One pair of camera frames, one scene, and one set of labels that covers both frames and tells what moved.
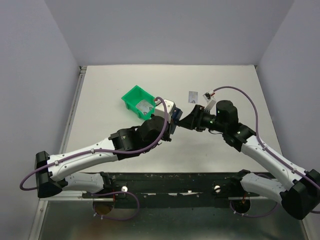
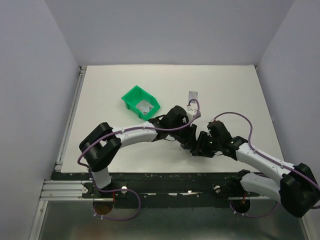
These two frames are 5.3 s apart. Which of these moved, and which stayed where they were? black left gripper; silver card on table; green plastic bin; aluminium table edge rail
Moved: black left gripper
Stayed: aluminium table edge rail; silver card on table; green plastic bin
